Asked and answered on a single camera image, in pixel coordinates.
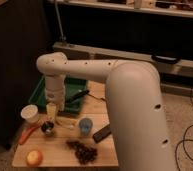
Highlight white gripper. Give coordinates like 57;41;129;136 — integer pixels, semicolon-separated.
45;75;65;121

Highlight yellow banana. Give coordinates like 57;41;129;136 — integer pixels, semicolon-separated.
56;117;77;129

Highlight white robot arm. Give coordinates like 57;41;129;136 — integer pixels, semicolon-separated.
36;53;177;171

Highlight small metal cup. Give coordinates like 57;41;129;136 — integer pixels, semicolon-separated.
41;121;54;135

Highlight white paper cup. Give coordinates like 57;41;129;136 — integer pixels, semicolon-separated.
20;104;40;123

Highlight black brush in tray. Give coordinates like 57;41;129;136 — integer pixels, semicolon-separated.
65;90;89;103

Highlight green plastic tray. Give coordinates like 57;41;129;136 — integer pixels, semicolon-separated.
28;77;87;115

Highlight orange carrot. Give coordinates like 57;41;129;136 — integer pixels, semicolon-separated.
18;125;39;145

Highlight blue plastic cup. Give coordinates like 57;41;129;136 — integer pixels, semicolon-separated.
79;118;93;135

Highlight orange yellow apple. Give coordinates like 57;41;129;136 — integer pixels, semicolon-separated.
26;150;43;166

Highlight bunch of dark grapes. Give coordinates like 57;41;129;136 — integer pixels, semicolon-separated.
66;140;98;164

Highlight dark chocolate bar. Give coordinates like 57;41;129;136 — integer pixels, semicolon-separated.
93;125;111;143

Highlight metal pole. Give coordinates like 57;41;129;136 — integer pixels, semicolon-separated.
54;0;67;44

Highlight dark cabinet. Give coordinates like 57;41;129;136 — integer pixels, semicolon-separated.
0;0;50;149

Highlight low wooden shelf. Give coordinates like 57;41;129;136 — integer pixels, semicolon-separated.
53;42;193;77

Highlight black handle on shelf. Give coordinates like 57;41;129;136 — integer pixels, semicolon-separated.
151;55;181;64

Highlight black cable on floor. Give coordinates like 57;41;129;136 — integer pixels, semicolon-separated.
175;59;193;171

